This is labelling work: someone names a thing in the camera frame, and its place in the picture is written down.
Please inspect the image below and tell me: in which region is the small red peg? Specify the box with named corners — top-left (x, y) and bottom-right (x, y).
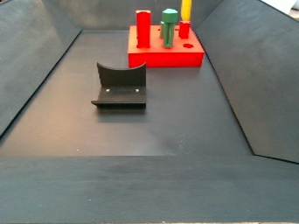
top-left (178, 20), bottom-right (190, 39)

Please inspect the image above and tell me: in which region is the black curved holder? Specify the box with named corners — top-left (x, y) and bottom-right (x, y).
top-left (90, 64), bottom-right (145, 107)

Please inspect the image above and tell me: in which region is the yellow two-pronged peg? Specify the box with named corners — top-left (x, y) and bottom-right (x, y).
top-left (181, 0), bottom-right (192, 21)

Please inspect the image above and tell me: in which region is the tall red block peg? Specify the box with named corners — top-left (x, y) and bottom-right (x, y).
top-left (134, 10), bottom-right (150, 48)

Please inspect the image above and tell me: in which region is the short green cylinder peg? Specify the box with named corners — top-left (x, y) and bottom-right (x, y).
top-left (158, 20), bottom-right (164, 39)

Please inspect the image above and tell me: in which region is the red peg board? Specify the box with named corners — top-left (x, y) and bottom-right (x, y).
top-left (126, 25), bottom-right (204, 67)

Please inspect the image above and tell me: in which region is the tall green two-pronged peg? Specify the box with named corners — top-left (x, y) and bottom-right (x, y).
top-left (161, 9), bottom-right (177, 48)

